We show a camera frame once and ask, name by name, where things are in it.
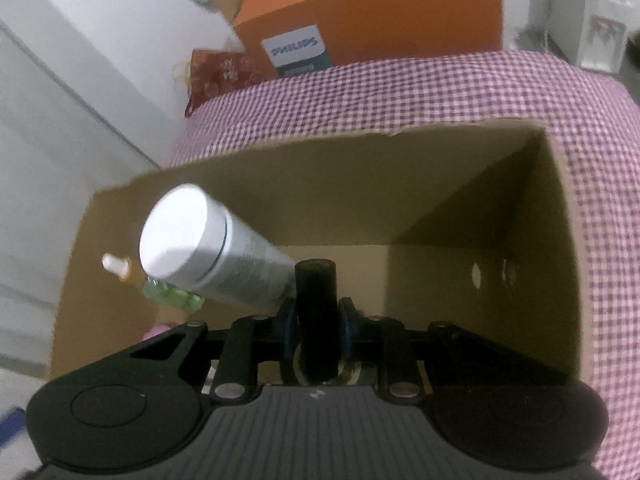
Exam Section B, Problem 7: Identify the pink checked cloth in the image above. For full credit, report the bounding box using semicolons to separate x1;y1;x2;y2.
162;50;640;480

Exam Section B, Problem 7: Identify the small dropper bottle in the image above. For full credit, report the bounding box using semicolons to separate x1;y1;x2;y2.
101;254;206;312

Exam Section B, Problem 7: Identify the white water dispenser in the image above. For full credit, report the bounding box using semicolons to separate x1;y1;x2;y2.
542;0;628;73

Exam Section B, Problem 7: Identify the orange carton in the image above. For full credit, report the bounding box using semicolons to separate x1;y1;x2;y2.
232;0;502;80

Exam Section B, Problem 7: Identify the white lidded plastic bottle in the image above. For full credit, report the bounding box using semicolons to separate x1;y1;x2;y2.
139;185;297;313

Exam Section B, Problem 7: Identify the red gift bag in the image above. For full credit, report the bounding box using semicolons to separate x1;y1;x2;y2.
175;47;268;118

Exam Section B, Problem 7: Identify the small cardboard box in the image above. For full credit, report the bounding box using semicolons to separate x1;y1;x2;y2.
50;122;586;386

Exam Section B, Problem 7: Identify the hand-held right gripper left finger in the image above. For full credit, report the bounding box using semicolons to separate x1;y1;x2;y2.
127;297;301;403

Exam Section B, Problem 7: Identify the black cylindrical bottle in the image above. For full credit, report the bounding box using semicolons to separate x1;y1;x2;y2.
294;259;340;385

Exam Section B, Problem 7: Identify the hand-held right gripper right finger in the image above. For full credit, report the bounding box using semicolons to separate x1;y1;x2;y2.
337;297;506;403

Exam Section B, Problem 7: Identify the white door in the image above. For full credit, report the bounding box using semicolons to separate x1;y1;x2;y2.
0;0;166;376

